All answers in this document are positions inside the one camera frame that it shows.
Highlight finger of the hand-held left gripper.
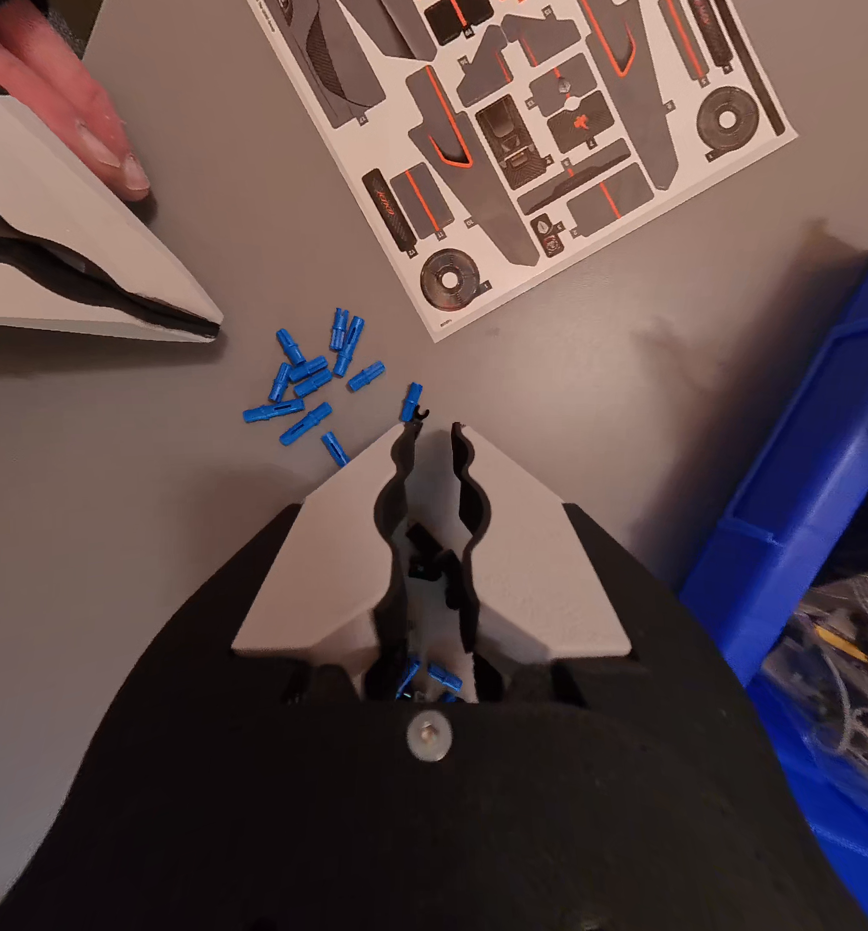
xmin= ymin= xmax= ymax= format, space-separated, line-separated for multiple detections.
xmin=0 ymin=258 xmax=222 ymax=344
xmin=0 ymin=93 xmax=225 ymax=328

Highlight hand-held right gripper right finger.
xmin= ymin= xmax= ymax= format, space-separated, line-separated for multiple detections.
xmin=452 ymin=422 xmax=631 ymax=703

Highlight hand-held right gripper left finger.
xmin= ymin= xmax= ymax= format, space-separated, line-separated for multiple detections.
xmin=232 ymin=422 xmax=422 ymax=703

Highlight pile of blue lego pins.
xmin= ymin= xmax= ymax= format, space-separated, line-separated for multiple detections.
xmin=242 ymin=307 xmax=425 ymax=468

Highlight clear bags of lego parts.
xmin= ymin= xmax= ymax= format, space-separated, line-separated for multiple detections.
xmin=757 ymin=575 xmax=868 ymax=783

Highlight person's left hand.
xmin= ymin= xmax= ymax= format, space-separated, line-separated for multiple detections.
xmin=0 ymin=6 xmax=153 ymax=203

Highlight blue plastic bin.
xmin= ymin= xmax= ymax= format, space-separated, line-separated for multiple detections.
xmin=680 ymin=233 xmax=868 ymax=931

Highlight sticker sheet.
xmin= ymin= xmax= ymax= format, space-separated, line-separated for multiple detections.
xmin=247 ymin=0 xmax=799 ymax=343

